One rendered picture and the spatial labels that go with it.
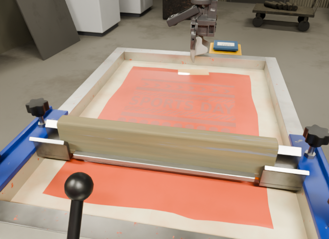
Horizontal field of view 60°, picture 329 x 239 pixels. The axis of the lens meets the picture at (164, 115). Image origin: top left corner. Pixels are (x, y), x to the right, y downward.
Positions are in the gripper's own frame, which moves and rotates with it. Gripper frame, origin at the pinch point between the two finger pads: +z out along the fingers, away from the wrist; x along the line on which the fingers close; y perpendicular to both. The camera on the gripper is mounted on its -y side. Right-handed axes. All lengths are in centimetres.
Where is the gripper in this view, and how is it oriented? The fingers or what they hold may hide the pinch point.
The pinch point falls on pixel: (192, 56)
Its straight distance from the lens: 106.9
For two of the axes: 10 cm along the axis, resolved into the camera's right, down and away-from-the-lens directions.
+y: 9.8, 1.0, -1.6
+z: 0.0, 8.4, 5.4
